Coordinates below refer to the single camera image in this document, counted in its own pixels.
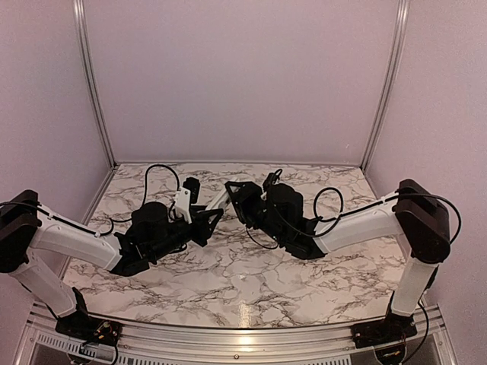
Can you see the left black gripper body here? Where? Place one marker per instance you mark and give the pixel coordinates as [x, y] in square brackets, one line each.
[168, 245]

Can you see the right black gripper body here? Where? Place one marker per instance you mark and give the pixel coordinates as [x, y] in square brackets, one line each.
[253, 214]

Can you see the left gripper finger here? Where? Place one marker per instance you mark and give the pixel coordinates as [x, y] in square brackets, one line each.
[206, 222]
[194, 210]

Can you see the white remote control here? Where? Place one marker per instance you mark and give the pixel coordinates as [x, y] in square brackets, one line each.
[221, 201]

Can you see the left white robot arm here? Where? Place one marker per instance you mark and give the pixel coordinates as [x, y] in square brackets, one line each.
[27, 226]

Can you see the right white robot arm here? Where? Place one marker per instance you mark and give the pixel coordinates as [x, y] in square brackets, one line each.
[412, 212]

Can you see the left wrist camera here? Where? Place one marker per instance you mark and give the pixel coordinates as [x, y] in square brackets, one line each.
[186, 196]

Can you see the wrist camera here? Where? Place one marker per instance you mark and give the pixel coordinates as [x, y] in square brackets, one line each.
[186, 196]
[271, 179]

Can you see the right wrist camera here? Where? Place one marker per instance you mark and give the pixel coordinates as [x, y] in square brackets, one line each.
[271, 179]

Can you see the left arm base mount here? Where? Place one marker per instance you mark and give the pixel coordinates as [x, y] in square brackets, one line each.
[90, 330]

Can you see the front aluminium rail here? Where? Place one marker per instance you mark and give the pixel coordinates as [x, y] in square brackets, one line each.
[149, 343]

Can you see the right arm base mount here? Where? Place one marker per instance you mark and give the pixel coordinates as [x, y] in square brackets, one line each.
[382, 331]

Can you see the left aluminium frame post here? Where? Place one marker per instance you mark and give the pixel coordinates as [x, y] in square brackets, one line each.
[90, 77]

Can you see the aluminium frame post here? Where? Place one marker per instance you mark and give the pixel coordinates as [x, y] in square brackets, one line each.
[90, 77]
[393, 64]

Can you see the right aluminium frame post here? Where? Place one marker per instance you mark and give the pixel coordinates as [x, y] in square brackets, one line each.
[393, 64]

